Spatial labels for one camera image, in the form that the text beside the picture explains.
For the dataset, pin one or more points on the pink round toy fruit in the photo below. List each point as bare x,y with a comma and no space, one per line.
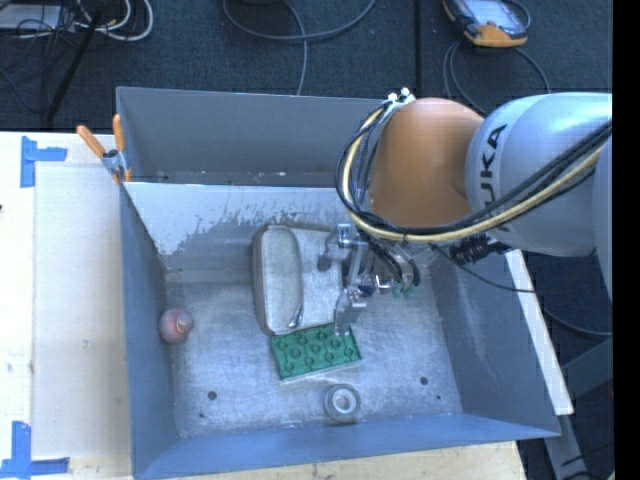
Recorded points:
175,325

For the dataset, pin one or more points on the dark green flat block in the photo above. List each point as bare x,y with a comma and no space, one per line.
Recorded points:
315,353

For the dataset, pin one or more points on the grey metal bin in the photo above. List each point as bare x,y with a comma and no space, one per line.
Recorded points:
235,368

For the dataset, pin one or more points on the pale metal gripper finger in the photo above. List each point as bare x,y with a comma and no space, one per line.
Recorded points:
358,306
341,318

